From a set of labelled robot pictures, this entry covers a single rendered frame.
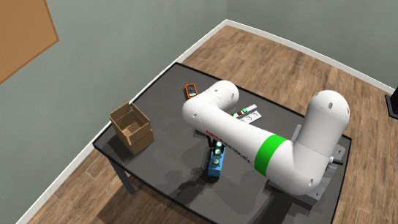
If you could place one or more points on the orange multimeter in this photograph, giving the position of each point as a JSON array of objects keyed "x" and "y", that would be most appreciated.
[{"x": 191, "y": 91}]

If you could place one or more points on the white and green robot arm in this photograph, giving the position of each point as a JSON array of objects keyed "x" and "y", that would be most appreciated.
[{"x": 296, "y": 168}]

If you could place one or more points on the blue tube rack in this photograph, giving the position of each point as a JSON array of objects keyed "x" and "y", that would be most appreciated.
[{"x": 215, "y": 170}]

